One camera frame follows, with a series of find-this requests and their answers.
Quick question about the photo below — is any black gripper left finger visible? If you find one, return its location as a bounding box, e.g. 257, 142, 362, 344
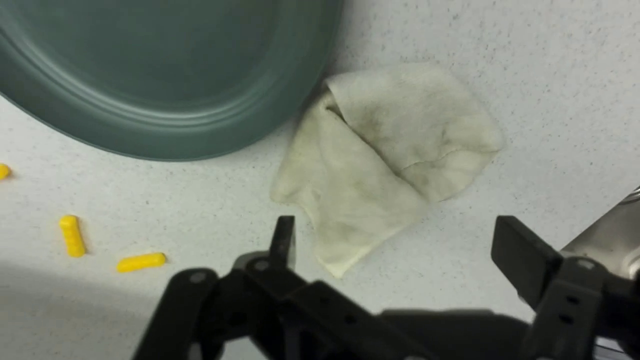
132, 214, 402, 360

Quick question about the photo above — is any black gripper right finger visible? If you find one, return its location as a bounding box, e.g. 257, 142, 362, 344
490, 214, 640, 360

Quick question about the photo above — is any beige cloth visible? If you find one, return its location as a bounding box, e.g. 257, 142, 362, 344
268, 63, 507, 280

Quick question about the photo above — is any dark green round plate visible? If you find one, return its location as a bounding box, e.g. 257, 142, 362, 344
0, 0, 346, 164

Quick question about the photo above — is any stainless steel sink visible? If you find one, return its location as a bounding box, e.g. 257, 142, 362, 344
560, 191, 640, 282

